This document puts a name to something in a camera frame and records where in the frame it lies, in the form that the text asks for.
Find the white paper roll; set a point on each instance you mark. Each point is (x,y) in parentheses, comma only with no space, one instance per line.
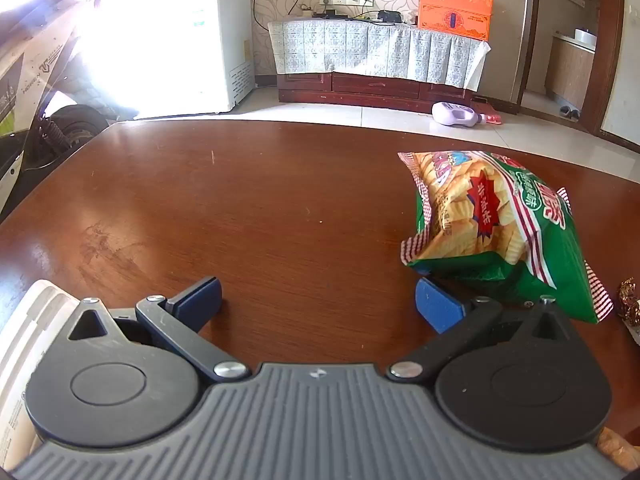
(25,340)

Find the beige snack packet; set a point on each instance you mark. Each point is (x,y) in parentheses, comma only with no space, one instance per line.
(616,447)

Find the TV cabinet with lace cloth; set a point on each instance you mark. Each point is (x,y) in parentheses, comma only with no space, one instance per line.
(375,47)

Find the black power strip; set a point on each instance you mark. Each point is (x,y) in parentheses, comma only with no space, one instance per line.
(326,13)

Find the pair of slippers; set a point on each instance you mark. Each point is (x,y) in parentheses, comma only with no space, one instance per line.
(570,112)

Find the white pot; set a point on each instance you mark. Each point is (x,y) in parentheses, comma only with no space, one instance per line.
(585,36)

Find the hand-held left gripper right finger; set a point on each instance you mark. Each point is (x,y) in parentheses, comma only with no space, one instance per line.
(436,306)

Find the orange gift box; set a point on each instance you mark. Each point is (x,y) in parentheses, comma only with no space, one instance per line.
(455,5)

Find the small black device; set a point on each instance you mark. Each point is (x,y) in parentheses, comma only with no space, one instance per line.
(389,16)

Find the dark wooden television cabinet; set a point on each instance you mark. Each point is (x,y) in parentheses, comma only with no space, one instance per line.
(360,91)

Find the gold brown wrapped candy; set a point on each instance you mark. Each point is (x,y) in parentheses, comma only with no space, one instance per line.
(631,297)

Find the white electric scooter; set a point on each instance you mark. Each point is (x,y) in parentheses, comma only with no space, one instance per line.
(30,75)

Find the wooden kitchen cabinet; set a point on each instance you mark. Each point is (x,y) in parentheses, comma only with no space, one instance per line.
(567,70)

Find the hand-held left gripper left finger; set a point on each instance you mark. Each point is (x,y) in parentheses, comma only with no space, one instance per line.
(202,302)

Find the white detergent bottle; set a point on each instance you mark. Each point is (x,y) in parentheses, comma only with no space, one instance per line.
(452,112)

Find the green potato chips bag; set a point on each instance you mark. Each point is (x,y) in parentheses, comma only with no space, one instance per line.
(480,210)

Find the red plastic packaging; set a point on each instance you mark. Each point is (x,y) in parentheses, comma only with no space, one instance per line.
(492,119)

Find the white chest freezer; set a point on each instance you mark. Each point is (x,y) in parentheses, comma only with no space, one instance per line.
(205,35)

